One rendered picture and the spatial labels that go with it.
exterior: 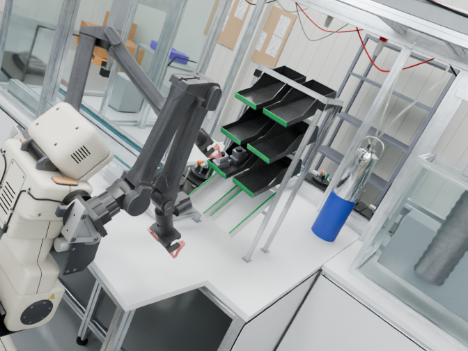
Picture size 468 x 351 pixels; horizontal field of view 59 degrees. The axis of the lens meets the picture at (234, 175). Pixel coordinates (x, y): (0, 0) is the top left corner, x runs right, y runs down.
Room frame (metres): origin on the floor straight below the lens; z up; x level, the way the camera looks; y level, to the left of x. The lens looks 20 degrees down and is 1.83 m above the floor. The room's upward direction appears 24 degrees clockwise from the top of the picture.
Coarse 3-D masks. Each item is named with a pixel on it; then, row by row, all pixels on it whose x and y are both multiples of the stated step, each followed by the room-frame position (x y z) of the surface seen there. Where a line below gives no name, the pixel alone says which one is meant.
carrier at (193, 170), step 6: (186, 168) 2.11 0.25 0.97; (192, 168) 2.09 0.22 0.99; (204, 168) 2.08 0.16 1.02; (192, 174) 2.04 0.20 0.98; (198, 174) 2.04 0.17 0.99; (204, 174) 2.08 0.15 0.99; (210, 174) 2.12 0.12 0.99; (192, 180) 1.98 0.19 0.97; (198, 180) 2.02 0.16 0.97; (204, 180) 2.03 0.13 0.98; (198, 186) 1.95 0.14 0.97
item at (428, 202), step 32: (416, 192) 1.95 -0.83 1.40; (448, 192) 1.90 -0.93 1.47; (384, 224) 1.97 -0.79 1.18; (416, 224) 1.92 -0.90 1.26; (384, 256) 1.94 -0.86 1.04; (416, 256) 1.88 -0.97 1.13; (384, 288) 1.90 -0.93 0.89; (416, 288) 1.84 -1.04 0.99; (448, 288) 1.79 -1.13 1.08; (448, 320) 1.75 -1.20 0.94
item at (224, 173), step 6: (234, 144) 1.81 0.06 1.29; (246, 144) 1.87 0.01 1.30; (228, 150) 1.79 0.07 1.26; (252, 156) 1.72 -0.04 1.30; (210, 162) 1.69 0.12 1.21; (246, 162) 1.70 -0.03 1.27; (252, 162) 1.74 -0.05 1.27; (216, 168) 1.67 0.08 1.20; (228, 168) 1.71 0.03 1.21; (234, 168) 1.71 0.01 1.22; (240, 168) 1.69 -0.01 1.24; (246, 168) 1.72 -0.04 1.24; (222, 174) 1.64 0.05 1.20; (228, 174) 1.64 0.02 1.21; (234, 174) 1.67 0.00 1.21
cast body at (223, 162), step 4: (224, 152) 1.71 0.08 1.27; (224, 156) 1.69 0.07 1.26; (228, 156) 1.69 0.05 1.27; (216, 160) 1.70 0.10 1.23; (220, 160) 1.67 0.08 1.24; (224, 160) 1.68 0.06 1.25; (228, 160) 1.70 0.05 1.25; (216, 164) 1.68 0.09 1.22; (220, 164) 1.68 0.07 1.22; (224, 164) 1.69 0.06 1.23; (228, 164) 1.71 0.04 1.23; (220, 168) 1.68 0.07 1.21; (224, 168) 1.70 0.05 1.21
